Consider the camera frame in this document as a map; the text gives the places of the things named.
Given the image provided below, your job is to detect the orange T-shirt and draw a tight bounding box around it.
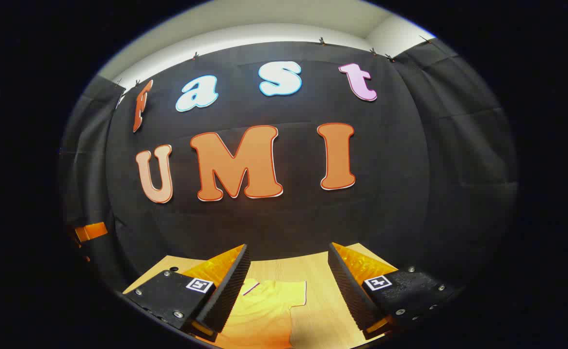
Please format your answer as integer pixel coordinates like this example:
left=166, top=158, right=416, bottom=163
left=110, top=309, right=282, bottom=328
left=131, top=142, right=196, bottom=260
left=214, top=279, right=308, bottom=349

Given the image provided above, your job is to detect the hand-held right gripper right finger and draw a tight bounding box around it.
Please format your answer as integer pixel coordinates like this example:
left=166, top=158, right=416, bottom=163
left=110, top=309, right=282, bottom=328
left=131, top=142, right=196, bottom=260
left=328, top=242, right=459, bottom=340

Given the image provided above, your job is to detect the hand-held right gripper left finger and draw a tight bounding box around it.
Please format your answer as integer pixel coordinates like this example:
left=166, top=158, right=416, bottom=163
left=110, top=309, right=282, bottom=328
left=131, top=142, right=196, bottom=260
left=123, top=244, right=252, bottom=340

